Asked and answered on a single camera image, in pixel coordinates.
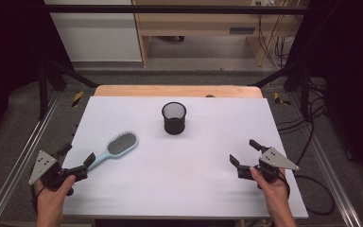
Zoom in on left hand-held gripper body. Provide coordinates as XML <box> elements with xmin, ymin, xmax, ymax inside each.
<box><xmin>28</xmin><ymin>149</ymin><xmax>90</xmax><ymax>197</ymax></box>

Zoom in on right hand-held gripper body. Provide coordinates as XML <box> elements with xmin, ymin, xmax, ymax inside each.
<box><xmin>237</xmin><ymin>147</ymin><xmax>301</xmax><ymax>184</ymax></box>

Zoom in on light blue hairbrush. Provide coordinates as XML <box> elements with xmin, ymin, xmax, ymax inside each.
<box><xmin>86</xmin><ymin>131</ymin><xmax>139</xmax><ymax>171</ymax></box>

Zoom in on black mesh cup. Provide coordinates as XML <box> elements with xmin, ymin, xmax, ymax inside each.
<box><xmin>161</xmin><ymin>101</ymin><xmax>188</xmax><ymax>136</ymax></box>

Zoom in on person's left hand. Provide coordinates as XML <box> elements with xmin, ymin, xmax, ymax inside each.
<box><xmin>34</xmin><ymin>174</ymin><xmax>77</xmax><ymax>211</ymax></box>

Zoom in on person's right hand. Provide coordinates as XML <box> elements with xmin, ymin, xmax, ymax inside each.
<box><xmin>249</xmin><ymin>166</ymin><xmax>290</xmax><ymax>208</ymax></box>

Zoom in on yellow black tape marker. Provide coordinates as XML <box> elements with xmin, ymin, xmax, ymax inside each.
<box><xmin>273</xmin><ymin>91</ymin><xmax>291</xmax><ymax>107</ymax></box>
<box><xmin>71</xmin><ymin>90</ymin><xmax>85</xmax><ymax>109</ymax></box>

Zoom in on white table mat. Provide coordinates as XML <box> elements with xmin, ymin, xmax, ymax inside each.
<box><xmin>61</xmin><ymin>96</ymin><xmax>309</xmax><ymax>219</ymax></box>

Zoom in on black curtain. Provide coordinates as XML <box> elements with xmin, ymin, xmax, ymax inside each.
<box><xmin>285</xmin><ymin>0</ymin><xmax>363</xmax><ymax>183</ymax></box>
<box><xmin>0</xmin><ymin>0</ymin><xmax>74</xmax><ymax>146</ymax></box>

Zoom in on white cabinet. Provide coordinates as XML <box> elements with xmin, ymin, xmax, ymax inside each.
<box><xmin>43</xmin><ymin>0</ymin><xmax>143</xmax><ymax>63</ymax></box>

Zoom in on wooden desk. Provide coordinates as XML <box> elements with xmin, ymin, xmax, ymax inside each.
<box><xmin>131</xmin><ymin>0</ymin><xmax>301</xmax><ymax>68</ymax></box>

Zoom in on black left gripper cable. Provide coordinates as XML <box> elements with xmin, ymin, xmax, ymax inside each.
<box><xmin>29</xmin><ymin>183</ymin><xmax>46</xmax><ymax>216</ymax></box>

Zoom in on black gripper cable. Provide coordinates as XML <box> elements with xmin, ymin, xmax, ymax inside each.
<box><xmin>282</xmin><ymin>174</ymin><xmax>336</xmax><ymax>217</ymax></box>
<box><xmin>29</xmin><ymin>183</ymin><xmax>46</xmax><ymax>216</ymax></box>

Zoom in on aluminium floor rail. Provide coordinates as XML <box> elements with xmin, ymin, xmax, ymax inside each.
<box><xmin>0</xmin><ymin>90</ymin><xmax>61</xmax><ymax>227</ymax></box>
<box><xmin>286</xmin><ymin>94</ymin><xmax>363</xmax><ymax>227</ymax></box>

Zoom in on bundle of black floor cables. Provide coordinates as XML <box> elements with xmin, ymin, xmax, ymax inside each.
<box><xmin>276</xmin><ymin>77</ymin><xmax>329</xmax><ymax>166</ymax></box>

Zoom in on black frame stand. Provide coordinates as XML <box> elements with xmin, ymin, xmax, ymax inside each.
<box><xmin>38</xmin><ymin>61</ymin><xmax>99</xmax><ymax>121</ymax></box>
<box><xmin>251</xmin><ymin>61</ymin><xmax>312</xmax><ymax>121</ymax></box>

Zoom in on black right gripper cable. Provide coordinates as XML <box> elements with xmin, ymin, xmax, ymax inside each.
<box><xmin>282</xmin><ymin>174</ymin><xmax>336</xmax><ymax>217</ymax></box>

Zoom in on hanging cables under desk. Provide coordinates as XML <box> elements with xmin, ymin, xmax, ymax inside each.
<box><xmin>256</xmin><ymin>13</ymin><xmax>295</xmax><ymax>69</ymax></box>

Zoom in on black horizontal frame bar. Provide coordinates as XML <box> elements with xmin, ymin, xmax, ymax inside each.
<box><xmin>43</xmin><ymin>4</ymin><xmax>310</xmax><ymax>15</ymax></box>

